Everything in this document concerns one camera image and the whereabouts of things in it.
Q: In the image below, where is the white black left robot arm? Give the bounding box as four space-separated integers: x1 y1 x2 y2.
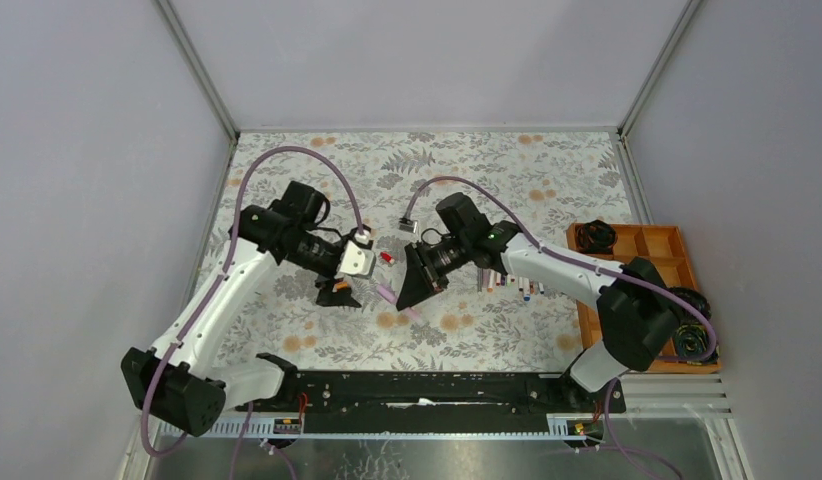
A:
121 181 375 437

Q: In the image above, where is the floral patterned table mat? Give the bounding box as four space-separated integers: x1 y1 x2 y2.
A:
201 132 632 372

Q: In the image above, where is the pink highlighter cap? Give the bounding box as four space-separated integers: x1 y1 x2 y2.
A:
375 284 396 304

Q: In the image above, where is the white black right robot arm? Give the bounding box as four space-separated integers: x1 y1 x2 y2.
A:
396 193 683 412

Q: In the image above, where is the slotted aluminium cable duct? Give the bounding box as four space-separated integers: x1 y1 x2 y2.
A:
204 415 588 441

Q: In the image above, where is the black green coiled strap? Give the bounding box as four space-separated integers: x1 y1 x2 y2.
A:
576 220 619 253
672 324 717 362
679 286 713 319

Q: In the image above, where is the pink highlighter marker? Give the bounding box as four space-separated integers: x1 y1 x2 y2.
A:
403 307 423 321

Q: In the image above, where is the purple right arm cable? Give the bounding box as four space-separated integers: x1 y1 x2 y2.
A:
402 176 719 478

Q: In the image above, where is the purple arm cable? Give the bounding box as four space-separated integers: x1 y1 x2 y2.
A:
402 176 719 478
139 146 369 458

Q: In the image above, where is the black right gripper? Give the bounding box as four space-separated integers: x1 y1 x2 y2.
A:
397 233 471 311

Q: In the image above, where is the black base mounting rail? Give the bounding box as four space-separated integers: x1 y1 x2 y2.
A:
235 370 626 428

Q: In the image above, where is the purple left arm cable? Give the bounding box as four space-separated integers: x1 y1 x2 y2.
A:
139 146 369 458

